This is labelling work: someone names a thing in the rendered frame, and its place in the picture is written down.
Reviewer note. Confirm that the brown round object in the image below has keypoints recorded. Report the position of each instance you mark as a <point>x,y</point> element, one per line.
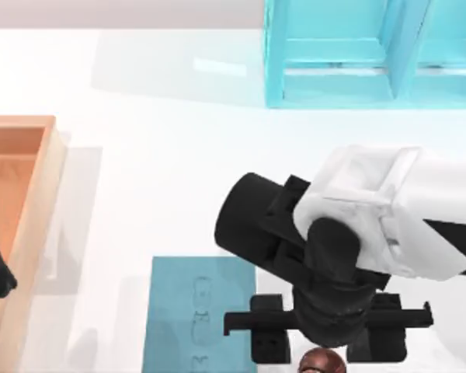
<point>320,361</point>

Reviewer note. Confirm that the blue book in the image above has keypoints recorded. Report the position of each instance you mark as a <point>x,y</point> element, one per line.
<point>178,311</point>

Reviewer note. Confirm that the salmon-coloured shallow box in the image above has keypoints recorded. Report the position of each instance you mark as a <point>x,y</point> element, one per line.
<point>19,202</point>

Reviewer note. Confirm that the light blue rack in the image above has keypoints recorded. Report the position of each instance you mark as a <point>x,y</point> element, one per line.
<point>334,83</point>

